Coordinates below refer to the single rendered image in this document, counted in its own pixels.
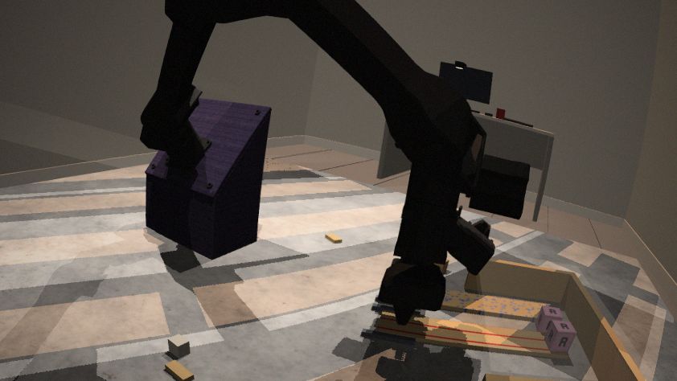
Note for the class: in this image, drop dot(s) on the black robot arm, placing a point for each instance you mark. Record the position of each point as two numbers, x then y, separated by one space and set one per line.
427 118

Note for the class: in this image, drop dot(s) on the tan rectangular block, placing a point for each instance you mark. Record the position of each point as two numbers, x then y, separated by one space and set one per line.
178 371

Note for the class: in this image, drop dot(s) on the yellow flat bar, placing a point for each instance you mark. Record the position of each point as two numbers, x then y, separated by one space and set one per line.
333 238

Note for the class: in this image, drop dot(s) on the orange flat strip with blue speckles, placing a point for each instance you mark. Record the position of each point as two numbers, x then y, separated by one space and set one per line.
461 301

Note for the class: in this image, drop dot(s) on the beige cube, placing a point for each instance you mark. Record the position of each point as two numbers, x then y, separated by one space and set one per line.
179 346

